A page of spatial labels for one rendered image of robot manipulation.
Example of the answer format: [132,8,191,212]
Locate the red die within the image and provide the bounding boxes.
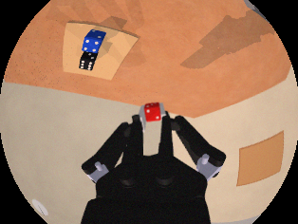
[144,102,161,121]

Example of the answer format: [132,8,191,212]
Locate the tan square mat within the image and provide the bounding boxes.
[63,22,139,80]

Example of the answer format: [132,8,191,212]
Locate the blue die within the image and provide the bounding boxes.
[82,29,106,53]

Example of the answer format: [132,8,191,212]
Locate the black die with white pips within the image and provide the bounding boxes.
[79,51,99,70]

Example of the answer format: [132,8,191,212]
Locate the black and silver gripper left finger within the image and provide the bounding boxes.
[82,104,146,185]

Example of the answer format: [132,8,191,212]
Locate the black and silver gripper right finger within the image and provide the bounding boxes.
[155,103,226,185]

